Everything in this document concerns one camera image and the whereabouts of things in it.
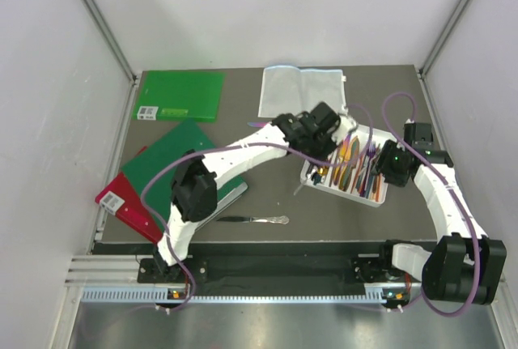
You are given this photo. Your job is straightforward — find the teal handled gold spoon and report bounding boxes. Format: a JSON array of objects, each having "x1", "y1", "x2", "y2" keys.
[{"x1": 310, "y1": 166, "x2": 329, "y2": 185}]

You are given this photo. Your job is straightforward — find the white cutlery tray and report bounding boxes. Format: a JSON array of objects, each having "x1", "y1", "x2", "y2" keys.
[{"x1": 299, "y1": 126, "x2": 394, "y2": 207}]

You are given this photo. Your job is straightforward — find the iridescent knife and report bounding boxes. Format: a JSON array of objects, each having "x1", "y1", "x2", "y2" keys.
[{"x1": 247, "y1": 122, "x2": 269, "y2": 129}]

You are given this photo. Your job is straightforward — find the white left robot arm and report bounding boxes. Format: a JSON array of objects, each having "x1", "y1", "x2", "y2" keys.
[{"x1": 155, "y1": 102, "x2": 358, "y2": 282}]

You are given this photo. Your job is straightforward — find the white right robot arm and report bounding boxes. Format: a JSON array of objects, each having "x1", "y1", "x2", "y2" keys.
[{"x1": 372, "y1": 121, "x2": 507, "y2": 304}]

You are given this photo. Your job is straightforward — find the orange chopstick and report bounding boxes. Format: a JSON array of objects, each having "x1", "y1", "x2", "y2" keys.
[{"x1": 371, "y1": 174, "x2": 385, "y2": 204}]

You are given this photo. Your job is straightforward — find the teal knife in tray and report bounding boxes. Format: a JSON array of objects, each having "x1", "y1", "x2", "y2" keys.
[{"x1": 338, "y1": 136, "x2": 360, "y2": 192}]

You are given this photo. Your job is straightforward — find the clear mesh zip pouch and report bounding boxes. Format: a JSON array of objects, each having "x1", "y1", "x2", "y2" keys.
[{"x1": 258, "y1": 65, "x2": 346, "y2": 119}]

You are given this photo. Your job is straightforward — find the silver ornate butter knife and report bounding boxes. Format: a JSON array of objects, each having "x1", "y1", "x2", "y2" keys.
[{"x1": 217, "y1": 215, "x2": 290, "y2": 225}]

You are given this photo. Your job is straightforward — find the light green plastic folder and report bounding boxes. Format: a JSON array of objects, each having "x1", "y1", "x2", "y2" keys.
[{"x1": 133, "y1": 70, "x2": 225, "y2": 122}]

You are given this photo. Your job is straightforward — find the magenta folder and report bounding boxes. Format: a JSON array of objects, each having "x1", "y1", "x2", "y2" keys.
[{"x1": 95, "y1": 172, "x2": 163, "y2": 244}]

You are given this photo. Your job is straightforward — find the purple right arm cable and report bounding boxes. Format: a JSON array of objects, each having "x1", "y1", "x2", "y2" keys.
[{"x1": 382, "y1": 92, "x2": 482, "y2": 317}]

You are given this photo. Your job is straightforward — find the black mounting base plate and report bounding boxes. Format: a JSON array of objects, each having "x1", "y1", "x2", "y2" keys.
[{"x1": 138, "y1": 253, "x2": 408, "y2": 285}]

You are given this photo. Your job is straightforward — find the dark green ring binder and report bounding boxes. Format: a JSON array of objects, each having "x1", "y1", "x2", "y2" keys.
[{"x1": 120, "y1": 117, "x2": 249, "y2": 236}]

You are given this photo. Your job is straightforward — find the aluminium frame rail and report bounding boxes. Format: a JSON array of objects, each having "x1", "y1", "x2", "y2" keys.
[{"x1": 81, "y1": 0, "x2": 137, "y2": 82}]

